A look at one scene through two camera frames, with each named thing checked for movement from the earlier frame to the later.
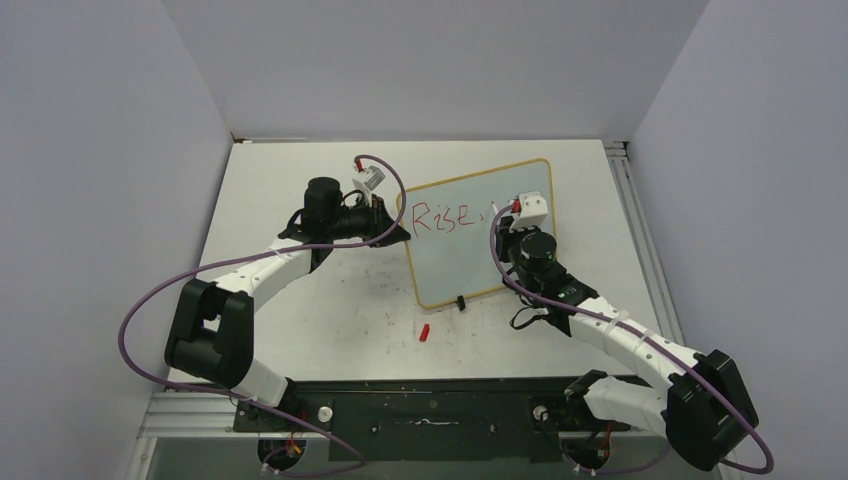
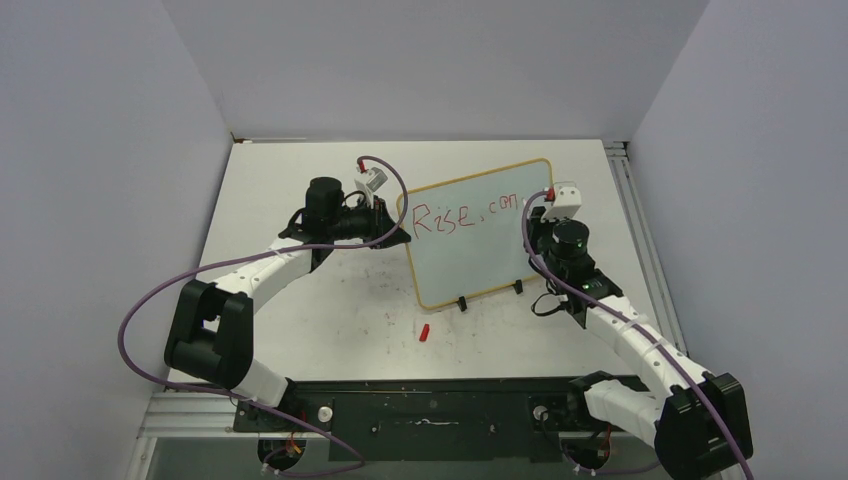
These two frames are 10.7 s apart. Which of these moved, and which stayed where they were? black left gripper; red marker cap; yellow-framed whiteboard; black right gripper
Moved: black right gripper
Stayed: black left gripper; red marker cap; yellow-framed whiteboard
